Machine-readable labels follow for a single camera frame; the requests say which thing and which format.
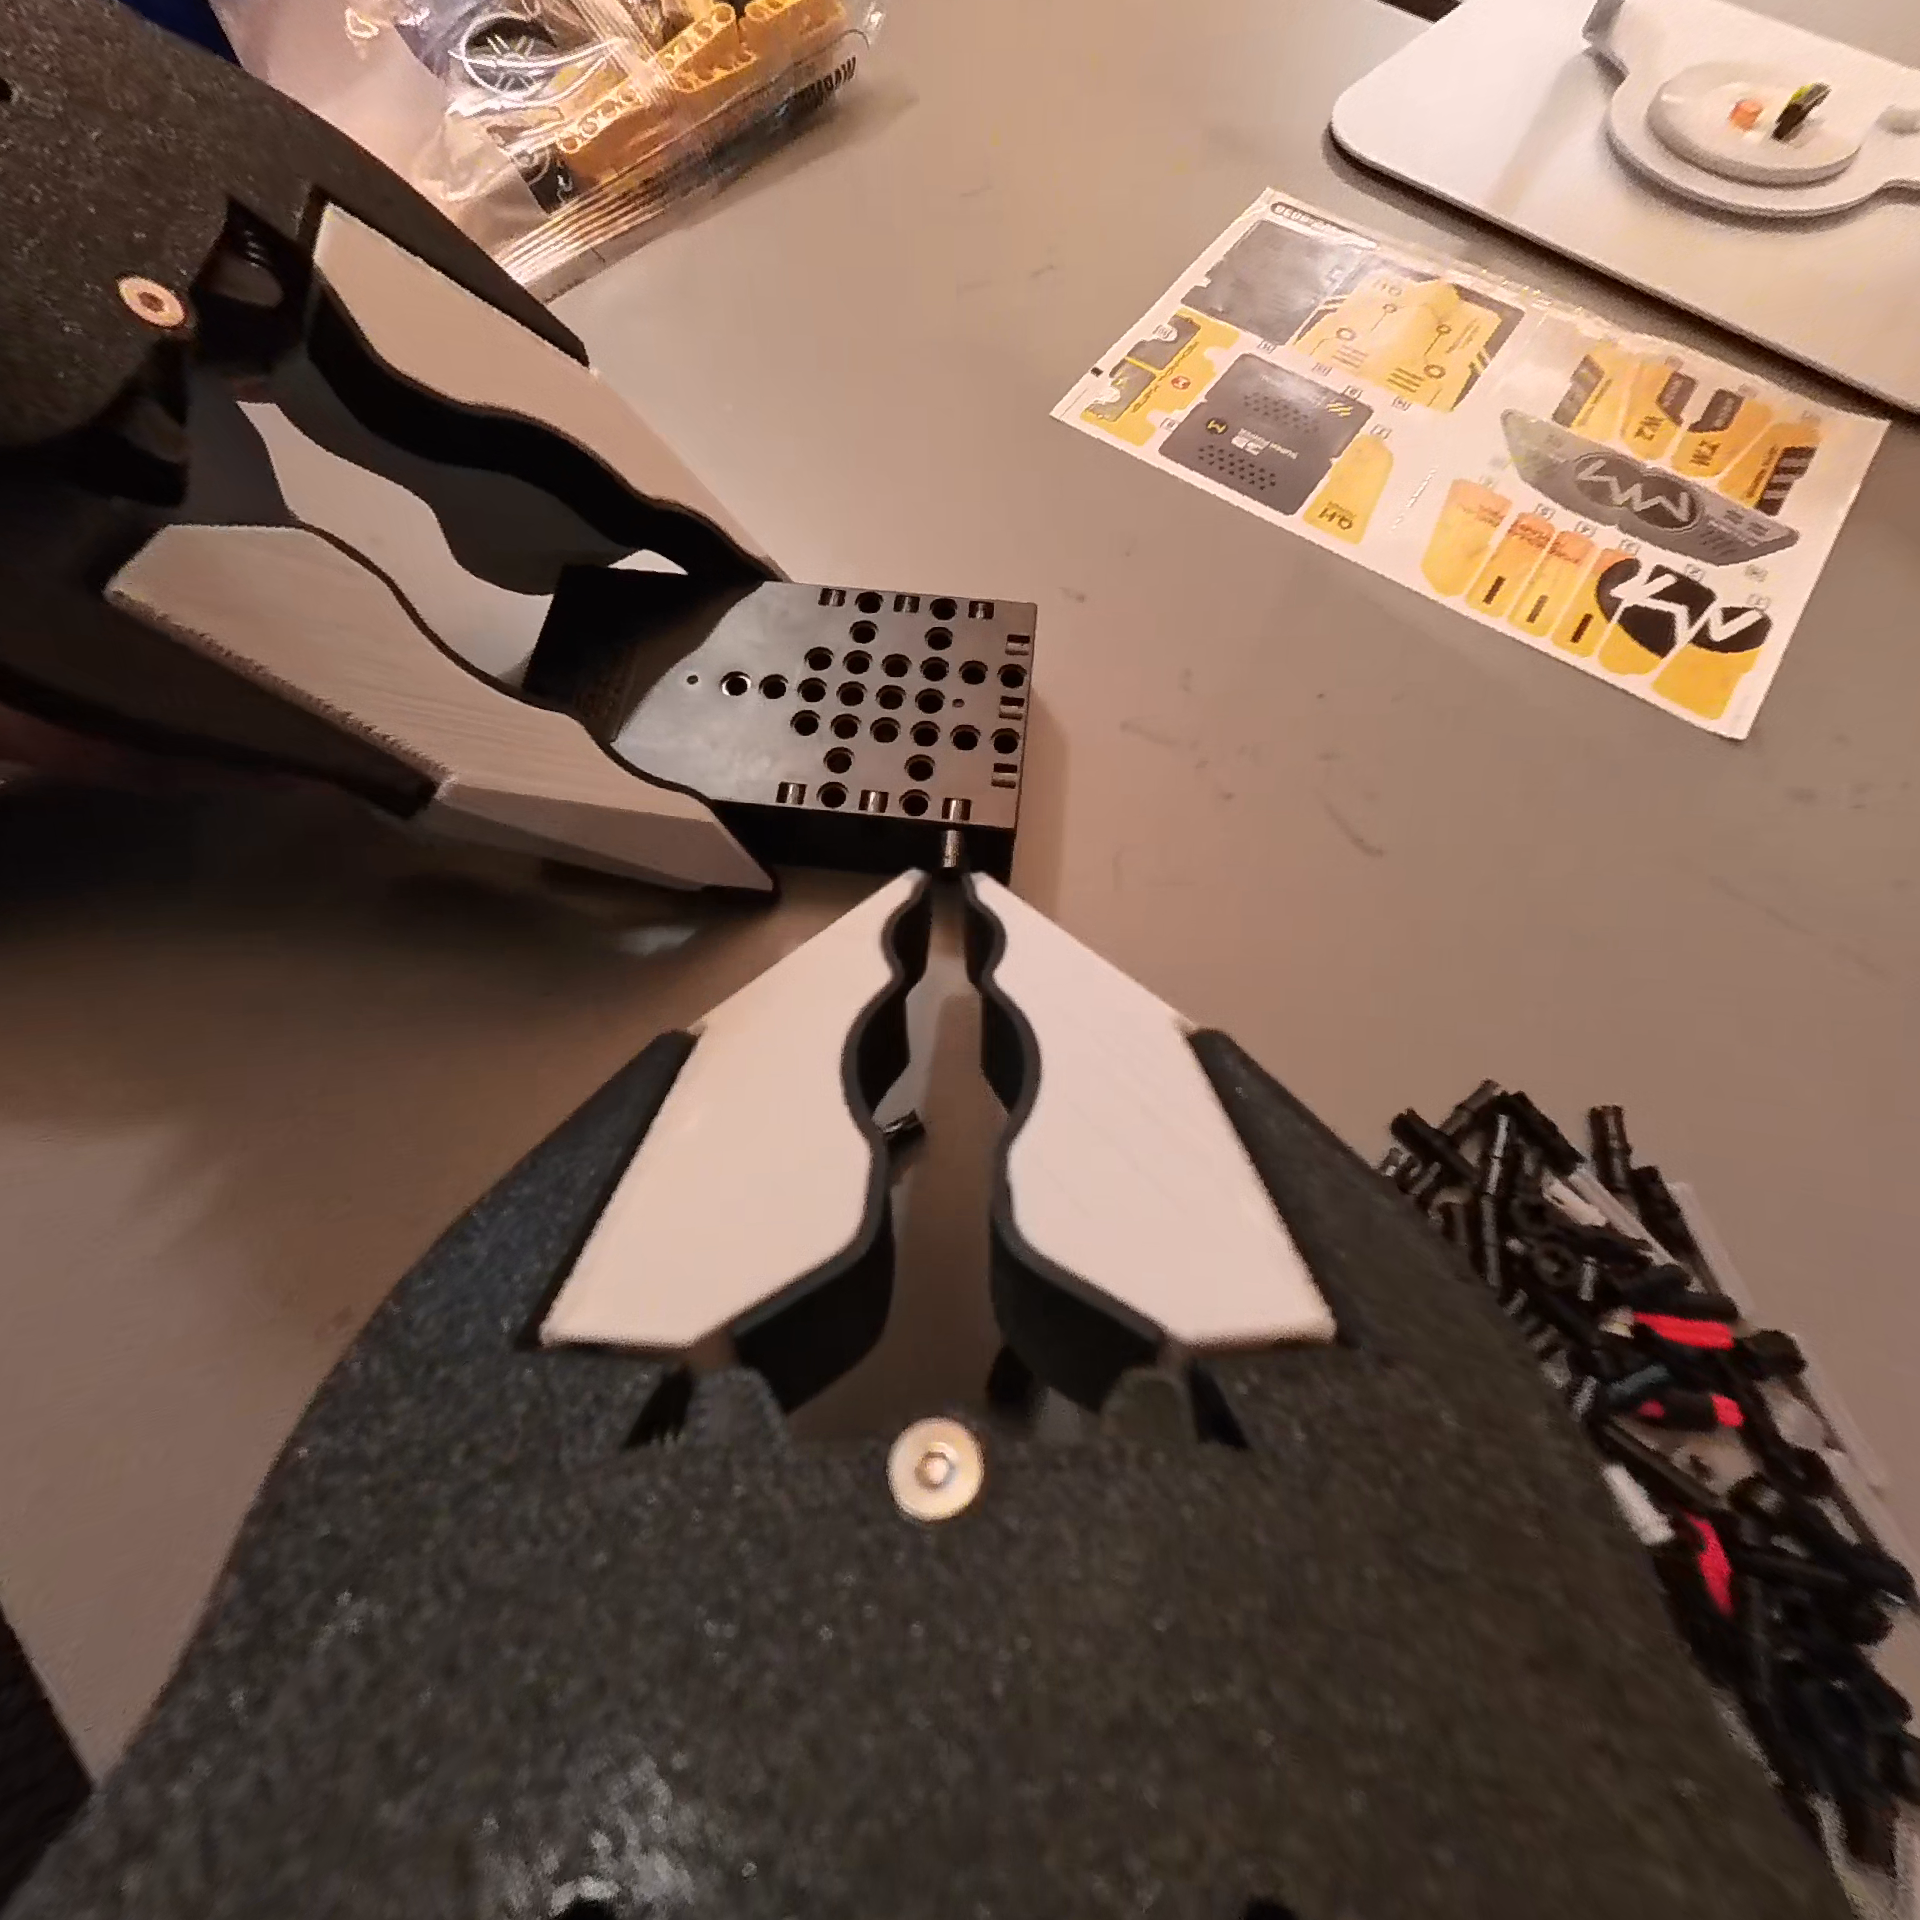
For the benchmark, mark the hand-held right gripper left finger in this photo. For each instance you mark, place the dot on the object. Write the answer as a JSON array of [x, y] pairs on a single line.
[[735, 1184]]

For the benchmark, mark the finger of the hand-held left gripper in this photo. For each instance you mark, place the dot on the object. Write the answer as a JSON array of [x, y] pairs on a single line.
[[497, 348], [376, 690]]

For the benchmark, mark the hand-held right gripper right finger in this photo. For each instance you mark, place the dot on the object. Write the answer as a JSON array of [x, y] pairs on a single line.
[[1156, 1201]]

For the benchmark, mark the black perforated block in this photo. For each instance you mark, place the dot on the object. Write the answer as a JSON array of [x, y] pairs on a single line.
[[901, 720]]

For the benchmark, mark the pile of black red pins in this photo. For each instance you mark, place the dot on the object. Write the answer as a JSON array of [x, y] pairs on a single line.
[[1650, 1352]]

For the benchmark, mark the clear bag of yellow parts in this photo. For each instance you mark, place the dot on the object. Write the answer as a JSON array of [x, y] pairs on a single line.
[[644, 106]]

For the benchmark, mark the yellow grey sticker sheet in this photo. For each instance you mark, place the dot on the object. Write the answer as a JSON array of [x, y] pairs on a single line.
[[1499, 496]]

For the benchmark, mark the white flat tray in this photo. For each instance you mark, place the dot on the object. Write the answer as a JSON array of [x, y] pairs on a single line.
[[1469, 106]]

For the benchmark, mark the white round dish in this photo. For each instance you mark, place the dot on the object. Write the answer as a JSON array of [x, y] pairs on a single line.
[[1696, 149]]

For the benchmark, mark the small black green piece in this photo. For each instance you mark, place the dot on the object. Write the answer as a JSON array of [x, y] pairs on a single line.
[[1799, 115]]

